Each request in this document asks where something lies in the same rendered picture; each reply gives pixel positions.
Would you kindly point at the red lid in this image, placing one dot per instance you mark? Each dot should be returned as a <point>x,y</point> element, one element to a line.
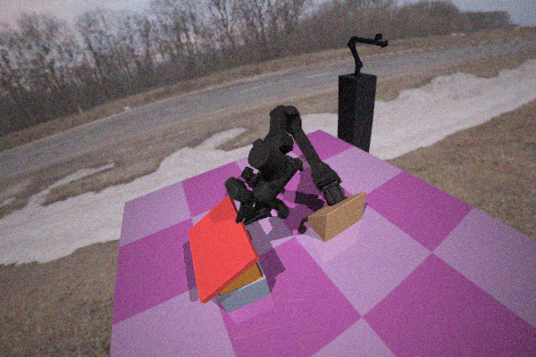
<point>222,249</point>

